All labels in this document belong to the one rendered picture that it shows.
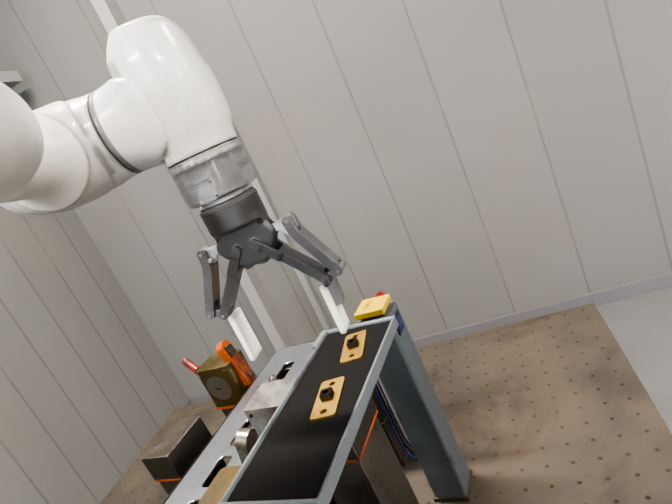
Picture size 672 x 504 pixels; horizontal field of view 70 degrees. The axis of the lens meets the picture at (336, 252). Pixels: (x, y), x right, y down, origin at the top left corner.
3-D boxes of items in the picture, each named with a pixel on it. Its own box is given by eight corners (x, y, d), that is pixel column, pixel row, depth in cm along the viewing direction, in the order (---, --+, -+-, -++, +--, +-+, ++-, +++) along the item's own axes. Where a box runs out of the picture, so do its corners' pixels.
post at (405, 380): (439, 473, 107) (363, 307, 95) (472, 471, 103) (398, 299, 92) (434, 502, 100) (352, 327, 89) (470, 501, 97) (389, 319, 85)
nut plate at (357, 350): (346, 337, 81) (343, 331, 81) (367, 330, 80) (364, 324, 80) (340, 364, 73) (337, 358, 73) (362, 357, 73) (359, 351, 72)
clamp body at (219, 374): (262, 456, 141) (203, 356, 131) (300, 453, 135) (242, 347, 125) (248, 480, 133) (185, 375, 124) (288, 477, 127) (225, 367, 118)
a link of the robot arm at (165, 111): (250, 132, 61) (161, 173, 63) (192, 10, 57) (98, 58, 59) (233, 137, 51) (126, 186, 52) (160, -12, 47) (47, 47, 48)
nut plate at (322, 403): (322, 383, 71) (319, 376, 70) (345, 377, 69) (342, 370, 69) (309, 422, 63) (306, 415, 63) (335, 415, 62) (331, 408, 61)
